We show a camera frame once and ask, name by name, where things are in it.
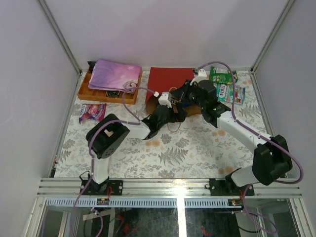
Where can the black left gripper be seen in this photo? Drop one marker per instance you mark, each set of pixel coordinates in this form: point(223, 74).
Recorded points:
point(173, 114)

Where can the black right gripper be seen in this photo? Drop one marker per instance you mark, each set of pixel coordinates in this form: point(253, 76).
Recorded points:
point(181, 93)

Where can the red paper bag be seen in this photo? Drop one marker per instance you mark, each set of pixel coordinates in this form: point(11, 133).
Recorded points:
point(162, 80)

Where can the green candy packet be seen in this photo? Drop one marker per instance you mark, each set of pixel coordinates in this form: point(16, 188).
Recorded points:
point(222, 76)

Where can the teal Fox's candy bag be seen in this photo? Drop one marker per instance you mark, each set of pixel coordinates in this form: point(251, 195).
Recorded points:
point(225, 93)

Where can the pink purple Fox's candy bag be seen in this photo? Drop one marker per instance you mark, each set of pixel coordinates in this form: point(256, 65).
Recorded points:
point(92, 112)

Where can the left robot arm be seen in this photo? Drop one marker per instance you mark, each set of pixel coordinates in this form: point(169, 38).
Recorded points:
point(106, 137)

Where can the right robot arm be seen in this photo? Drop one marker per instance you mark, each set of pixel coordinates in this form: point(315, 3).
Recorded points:
point(271, 158)

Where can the dark rolled patterned cloth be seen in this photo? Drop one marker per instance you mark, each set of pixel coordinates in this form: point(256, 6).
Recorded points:
point(113, 94)

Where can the wooden compartment tray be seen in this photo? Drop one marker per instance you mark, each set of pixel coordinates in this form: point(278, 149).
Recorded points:
point(90, 96)

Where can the dark patterned cloth at back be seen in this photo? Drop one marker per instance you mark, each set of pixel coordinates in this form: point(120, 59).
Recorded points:
point(91, 65)

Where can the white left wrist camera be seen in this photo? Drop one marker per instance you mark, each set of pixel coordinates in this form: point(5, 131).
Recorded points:
point(164, 98)

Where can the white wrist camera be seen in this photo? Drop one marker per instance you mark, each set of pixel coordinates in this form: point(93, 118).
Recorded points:
point(164, 98)
point(201, 75)

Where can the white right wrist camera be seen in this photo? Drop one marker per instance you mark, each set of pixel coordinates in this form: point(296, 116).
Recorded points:
point(201, 75)

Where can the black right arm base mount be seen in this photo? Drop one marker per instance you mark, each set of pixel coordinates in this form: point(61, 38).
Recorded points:
point(223, 187)

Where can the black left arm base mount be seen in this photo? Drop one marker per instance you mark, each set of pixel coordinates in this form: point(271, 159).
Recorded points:
point(106, 188)

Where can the aluminium front rail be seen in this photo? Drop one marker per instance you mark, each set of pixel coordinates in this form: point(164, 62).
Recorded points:
point(162, 188)

